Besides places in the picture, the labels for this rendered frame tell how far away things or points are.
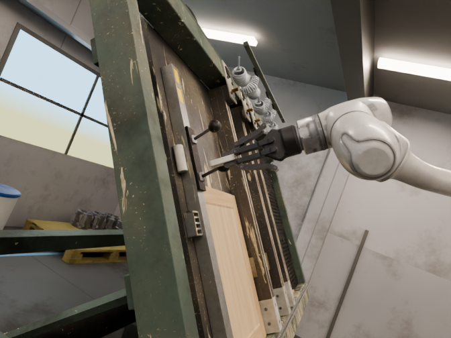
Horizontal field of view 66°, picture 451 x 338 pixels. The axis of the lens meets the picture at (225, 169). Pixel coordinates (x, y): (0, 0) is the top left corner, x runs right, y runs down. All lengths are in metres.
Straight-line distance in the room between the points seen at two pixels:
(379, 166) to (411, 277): 3.90
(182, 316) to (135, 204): 0.26
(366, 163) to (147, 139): 0.47
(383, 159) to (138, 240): 0.52
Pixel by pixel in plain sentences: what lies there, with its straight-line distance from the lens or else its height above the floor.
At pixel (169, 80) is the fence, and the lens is 1.14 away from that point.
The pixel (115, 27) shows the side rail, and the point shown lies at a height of 1.65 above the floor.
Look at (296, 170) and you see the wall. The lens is 4.70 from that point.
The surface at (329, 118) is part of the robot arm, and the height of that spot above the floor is 1.61.
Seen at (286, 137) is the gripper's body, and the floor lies 1.54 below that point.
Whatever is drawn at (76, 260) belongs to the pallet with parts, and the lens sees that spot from 4.19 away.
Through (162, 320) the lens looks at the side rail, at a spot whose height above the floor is 1.07.
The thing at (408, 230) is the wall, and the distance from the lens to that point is 4.54.
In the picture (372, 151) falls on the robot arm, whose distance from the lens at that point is 0.66.
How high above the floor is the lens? 1.38
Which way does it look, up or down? 3 degrees up
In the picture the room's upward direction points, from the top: 21 degrees clockwise
